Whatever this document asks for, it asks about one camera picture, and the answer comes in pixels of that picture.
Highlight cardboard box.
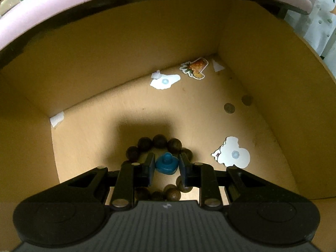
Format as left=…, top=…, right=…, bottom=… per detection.
left=0, top=0, right=336, bottom=252

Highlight pink foam table edge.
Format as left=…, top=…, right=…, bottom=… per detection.
left=0, top=0, right=314, bottom=51

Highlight small blue plastic piece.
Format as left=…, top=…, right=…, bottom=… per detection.
left=155, top=152, right=176, bottom=175

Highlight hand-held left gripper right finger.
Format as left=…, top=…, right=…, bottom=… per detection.
left=179, top=153, right=263, bottom=208

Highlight white sticker at right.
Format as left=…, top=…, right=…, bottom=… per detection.
left=211, top=136, right=251, bottom=168

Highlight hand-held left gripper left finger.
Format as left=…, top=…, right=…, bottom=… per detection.
left=68, top=152, right=156, bottom=211

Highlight brown wooden bead bracelet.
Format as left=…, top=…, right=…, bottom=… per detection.
left=121, top=134, right=194, bottom=201

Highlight pineapple sticker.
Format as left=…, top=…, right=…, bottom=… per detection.
left=180, top=57, right=209, bottom=80

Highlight white sticker near back wall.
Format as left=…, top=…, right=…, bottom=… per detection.
left=150, top=70, right=181, bottom=90

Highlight white perforated panel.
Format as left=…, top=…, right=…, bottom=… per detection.
left=285, top=0, right=336, bottom=55

